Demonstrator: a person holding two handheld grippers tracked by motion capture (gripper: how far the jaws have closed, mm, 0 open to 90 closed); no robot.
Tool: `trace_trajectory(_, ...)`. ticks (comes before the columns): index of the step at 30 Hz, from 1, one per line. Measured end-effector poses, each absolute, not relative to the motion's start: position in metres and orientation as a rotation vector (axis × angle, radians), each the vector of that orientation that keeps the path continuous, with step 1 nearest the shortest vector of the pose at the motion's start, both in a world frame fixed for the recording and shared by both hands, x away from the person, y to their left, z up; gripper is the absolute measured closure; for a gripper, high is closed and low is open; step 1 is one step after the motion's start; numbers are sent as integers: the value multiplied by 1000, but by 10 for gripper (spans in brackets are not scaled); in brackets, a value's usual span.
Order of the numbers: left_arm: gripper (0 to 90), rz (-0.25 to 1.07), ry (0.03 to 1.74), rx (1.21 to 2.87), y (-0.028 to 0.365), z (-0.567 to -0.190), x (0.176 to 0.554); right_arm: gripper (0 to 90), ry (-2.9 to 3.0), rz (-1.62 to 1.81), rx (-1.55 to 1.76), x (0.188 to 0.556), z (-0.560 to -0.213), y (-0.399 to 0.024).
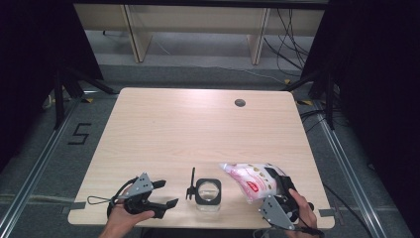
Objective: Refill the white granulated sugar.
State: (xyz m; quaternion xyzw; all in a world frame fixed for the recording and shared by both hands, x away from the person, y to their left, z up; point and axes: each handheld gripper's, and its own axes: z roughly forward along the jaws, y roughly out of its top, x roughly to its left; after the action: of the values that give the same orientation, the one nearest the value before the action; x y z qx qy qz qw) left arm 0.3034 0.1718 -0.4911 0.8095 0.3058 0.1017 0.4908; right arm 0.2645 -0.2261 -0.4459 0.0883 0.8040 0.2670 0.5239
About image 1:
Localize aluminium floor rail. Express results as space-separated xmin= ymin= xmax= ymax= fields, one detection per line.
xmin=0 ymin=97 xmax=83 ymax=238
xmin=311 ymin=100 xmax=387 ymax=238

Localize red and white plastic bag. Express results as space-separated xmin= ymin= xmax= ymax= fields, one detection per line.
xmin=218 ymin=162 xmax=288 ymax=204

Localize person's left hand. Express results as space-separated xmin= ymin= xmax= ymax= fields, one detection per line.
xmin=107 ymin=203 xmax=156 ymax=233

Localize black strap loop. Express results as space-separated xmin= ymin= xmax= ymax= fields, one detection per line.
xmin=106 ymin=177 xmax=140 ymax=219

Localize clear jar with black lid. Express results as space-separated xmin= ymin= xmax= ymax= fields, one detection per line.
xmin=185 ymin=167 xmax=223 ymax=212

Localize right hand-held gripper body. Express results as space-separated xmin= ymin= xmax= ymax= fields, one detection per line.
xmin=258 ymin=176 xmax=300 ymax=231

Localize dark curtain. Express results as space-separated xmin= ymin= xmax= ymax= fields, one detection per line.
xmin=0 ymin=0 xmax=104 ymax=170
xmin=301 ymin=0 xmax=420 ymax=232

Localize black metal stand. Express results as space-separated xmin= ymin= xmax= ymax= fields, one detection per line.
xmin=280 ymin=70 xmax=341 ymax=131
xmin=52 ymin=65 xmax=118 ymax=130

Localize bundle of black cables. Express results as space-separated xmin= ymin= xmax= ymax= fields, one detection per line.
xmin=262 ymin=8 xmax=313 ymax=72

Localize grey cord loop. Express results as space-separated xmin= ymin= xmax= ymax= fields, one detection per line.
xmin=87 ymin=195 xmax=117 ymax=206

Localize person's right hand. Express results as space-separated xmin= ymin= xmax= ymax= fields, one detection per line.
xmin=285 ymin=187 xmax=326 ymax=238

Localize black floor cable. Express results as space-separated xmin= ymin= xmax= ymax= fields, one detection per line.
xmin=321 ymin=182 xmax=375 ymax=238

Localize light wooden shelf unit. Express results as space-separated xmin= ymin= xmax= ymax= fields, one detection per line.
xmin=72 ymin=3 xmax=326 ymax=65

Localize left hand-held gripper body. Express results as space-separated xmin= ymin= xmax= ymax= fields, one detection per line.
xmin=123 ymin=172 xmax=155 ymax=215

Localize white floor cable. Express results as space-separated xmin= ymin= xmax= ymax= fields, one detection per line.
xmin=211 ymin=64 xmax=287 ymax=84

